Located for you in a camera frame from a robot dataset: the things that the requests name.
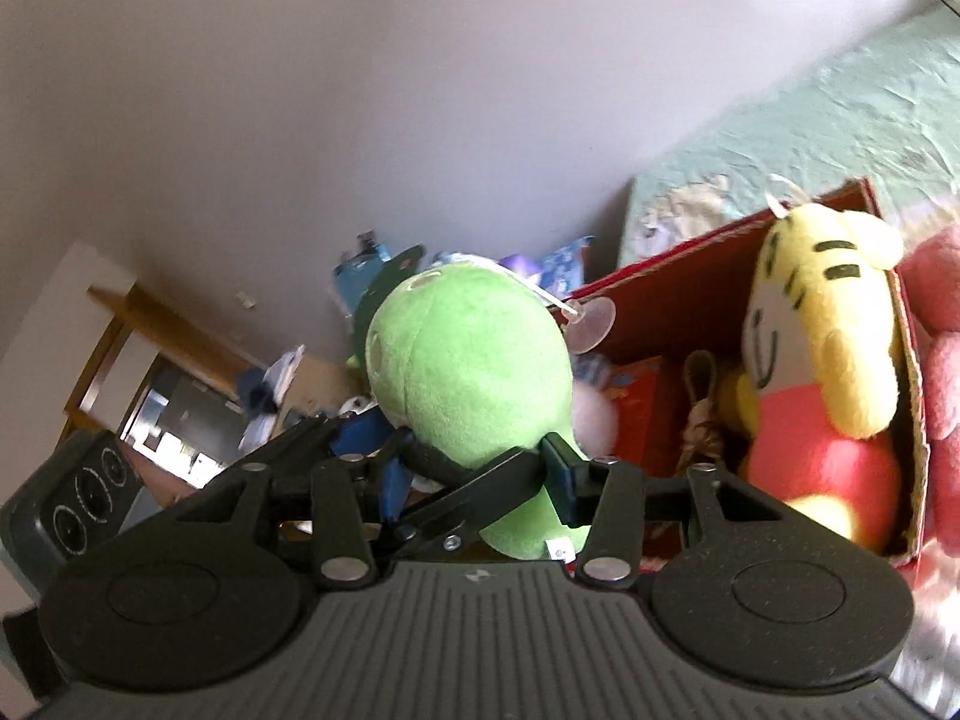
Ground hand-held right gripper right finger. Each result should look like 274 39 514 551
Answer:
541 431 785 590

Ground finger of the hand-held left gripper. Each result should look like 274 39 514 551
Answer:
382 429 545 554
225 411 398 477

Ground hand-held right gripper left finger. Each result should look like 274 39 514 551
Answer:
176 454 412 592

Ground green plush toy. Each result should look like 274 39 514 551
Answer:
365 261 617 560

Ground red cardboard box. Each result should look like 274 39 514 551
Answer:
568 176 931 567

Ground yellow tiger plush toy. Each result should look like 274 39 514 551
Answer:
712 206 905 552

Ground pink teddy bear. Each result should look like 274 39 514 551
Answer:
896 223 960 541

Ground brown cardboard sheet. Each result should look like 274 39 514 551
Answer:
285 355 370 421

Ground brown braided loop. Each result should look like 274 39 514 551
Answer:
679 351 725 470

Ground blue plastic item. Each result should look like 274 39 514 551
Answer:
332 231 392 316

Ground dark green cap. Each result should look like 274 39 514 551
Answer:
349 246 427 372

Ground white blue plastic bag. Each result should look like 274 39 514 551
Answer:
431 250 500 275

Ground blue patterned plastic bag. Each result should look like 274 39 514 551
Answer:
538 238 595 295

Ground wooden door frame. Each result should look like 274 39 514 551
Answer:
64 283 252 466

